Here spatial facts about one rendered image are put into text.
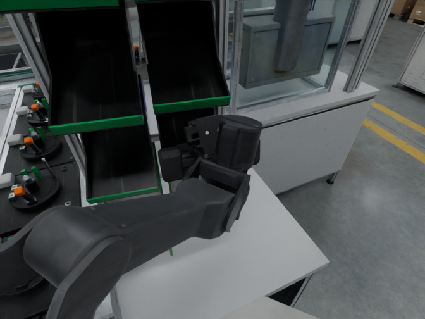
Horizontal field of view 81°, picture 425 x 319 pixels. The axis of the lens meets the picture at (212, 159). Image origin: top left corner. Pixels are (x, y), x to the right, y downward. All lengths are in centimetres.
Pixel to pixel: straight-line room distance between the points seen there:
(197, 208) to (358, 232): 193
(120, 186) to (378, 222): 200
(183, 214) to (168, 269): 57
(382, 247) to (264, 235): 138
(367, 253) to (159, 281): 156
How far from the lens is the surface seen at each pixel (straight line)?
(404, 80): 446
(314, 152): 183
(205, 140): 39
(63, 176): 98
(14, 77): 203
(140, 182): 52
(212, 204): 27
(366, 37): 172
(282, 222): 89
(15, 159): 115
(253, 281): 77
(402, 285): 204
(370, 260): 203
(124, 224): 17
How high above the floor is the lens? 157
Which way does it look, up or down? 41 degrees down
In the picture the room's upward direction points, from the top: straight up
